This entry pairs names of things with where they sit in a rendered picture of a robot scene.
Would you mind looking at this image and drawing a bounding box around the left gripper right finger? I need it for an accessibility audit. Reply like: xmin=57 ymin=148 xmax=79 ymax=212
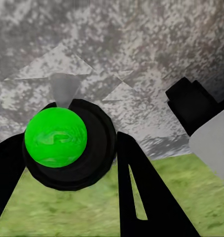
xmin=116 ymin=132 xmax=199 ymax=237

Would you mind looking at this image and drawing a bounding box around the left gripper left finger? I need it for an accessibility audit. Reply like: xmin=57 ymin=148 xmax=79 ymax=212
xmin=0 ymin=133 xmax=26 ymax=216

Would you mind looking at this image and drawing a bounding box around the insectifuge atomizer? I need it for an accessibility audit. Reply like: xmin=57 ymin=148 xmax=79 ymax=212
xmin=22 ymin=73 xmax=117 ymax=191

